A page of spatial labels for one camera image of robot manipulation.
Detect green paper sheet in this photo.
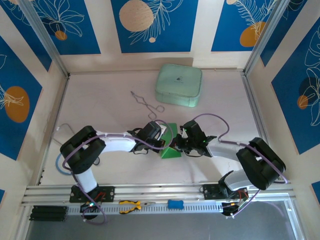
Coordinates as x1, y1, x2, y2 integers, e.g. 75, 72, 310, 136
159, 122, 183, 160

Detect metal crucible tongs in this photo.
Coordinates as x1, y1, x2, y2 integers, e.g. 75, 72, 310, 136
129, 90, 165, 120

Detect blue ring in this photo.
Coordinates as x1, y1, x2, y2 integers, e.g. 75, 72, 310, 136
55, 152, 74, 177

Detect aluminium mounting rail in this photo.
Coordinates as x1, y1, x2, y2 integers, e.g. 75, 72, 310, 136
21, 180, 297, 208

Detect slotted grey cable duct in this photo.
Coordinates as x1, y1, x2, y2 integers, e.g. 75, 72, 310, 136
67, 201, 225, 216

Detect aluminium frame post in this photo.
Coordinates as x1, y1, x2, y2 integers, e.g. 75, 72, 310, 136
18, 0, 70, 77
243, 0, 308, 76

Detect aluminium table side rail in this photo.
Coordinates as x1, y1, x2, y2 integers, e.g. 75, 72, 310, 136
241, 71, 280, 181
37, 74, 70, 186

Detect mint green zip case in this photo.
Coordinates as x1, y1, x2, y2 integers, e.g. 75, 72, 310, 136
153, 63, 203, 108

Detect thin white wire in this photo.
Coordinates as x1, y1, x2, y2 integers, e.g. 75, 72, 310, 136
51, 122, 73, 145

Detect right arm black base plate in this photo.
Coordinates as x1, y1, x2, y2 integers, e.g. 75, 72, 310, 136
199, 183, 248, 201

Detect blue bone shaped object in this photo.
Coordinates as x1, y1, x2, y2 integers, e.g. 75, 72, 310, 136
167, 199, 185, 210

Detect yellow handled pliers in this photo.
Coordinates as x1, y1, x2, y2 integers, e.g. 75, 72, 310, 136
118, 199, 156, 215

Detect black stacked bars block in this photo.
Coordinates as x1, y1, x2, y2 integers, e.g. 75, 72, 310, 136
29, 205, 69, 222

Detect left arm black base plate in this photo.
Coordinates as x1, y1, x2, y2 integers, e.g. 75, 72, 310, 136
69, 186, 116, 203

